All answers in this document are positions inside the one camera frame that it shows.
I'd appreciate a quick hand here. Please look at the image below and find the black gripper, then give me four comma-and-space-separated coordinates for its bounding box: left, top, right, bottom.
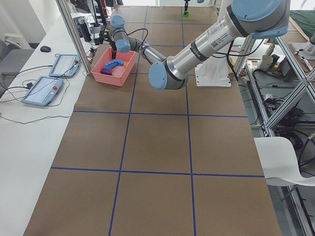
109, 40, 117, 59

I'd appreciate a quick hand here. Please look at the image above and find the green toy block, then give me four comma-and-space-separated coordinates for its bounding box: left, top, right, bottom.
183, 11, 189, 18

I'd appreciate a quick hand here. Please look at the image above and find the long blue toy block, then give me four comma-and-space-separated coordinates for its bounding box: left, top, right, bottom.
104, 59, 124, 70

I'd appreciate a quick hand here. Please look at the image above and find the purple toy block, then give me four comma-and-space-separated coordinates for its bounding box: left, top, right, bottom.
100, 68, 112, 76

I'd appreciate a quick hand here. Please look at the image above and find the pink plastic box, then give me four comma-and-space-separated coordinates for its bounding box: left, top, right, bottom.
92, 47, 135, 87

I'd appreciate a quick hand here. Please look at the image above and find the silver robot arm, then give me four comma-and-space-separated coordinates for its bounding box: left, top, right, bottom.
109, 0, 290, 90

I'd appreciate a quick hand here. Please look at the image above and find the black water bottle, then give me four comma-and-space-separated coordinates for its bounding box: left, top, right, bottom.
79, 19, 91, 42

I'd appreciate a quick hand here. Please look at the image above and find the far teach pendant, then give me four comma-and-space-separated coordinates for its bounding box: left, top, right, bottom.
49, 54, 80, 78

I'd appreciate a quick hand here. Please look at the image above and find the teach pendant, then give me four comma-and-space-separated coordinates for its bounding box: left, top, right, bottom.
49, 54, 80, 78
21, 76, 63, 106

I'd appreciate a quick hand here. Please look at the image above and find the black computer mouse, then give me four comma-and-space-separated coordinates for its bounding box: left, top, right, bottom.
40, 46, 51, 53

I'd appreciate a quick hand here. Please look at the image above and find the near teach pendant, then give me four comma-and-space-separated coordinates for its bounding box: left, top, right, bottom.
21, 76, 63, 106

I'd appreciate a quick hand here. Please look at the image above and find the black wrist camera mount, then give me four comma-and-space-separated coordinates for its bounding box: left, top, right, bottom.
99, 30, 108, 44

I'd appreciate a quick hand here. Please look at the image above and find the aluminium frame post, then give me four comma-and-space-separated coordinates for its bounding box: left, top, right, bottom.
56, 0, 91, 75

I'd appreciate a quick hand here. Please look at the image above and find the white pedestal column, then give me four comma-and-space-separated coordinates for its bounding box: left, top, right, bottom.
194, 0, 256, 88

